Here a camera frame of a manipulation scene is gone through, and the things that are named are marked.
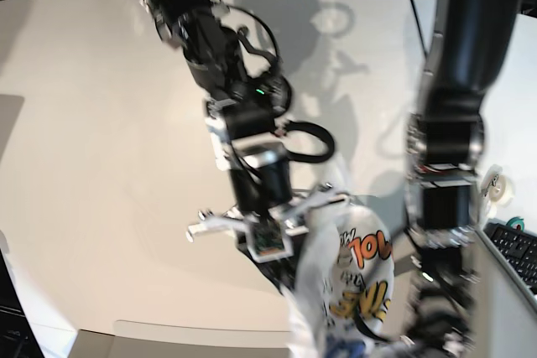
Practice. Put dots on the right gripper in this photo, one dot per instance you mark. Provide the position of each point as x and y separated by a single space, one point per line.
269 215

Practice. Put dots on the white printed t-shirt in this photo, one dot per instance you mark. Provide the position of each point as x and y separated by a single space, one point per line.
345 277

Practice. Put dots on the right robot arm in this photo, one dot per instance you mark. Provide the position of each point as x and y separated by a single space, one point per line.
247 97

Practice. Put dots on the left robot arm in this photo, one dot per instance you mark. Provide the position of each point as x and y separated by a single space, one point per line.
445 140

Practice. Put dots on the grey cardboard box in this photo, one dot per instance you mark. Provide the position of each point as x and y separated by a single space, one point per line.
137 339

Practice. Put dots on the clear tape roll dispenser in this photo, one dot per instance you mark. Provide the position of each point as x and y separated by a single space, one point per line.
497 190

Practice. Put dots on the green tape roll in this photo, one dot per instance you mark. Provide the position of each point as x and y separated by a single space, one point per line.
516 223

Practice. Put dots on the black computer keyboard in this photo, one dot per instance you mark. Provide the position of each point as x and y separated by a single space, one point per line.
518 247

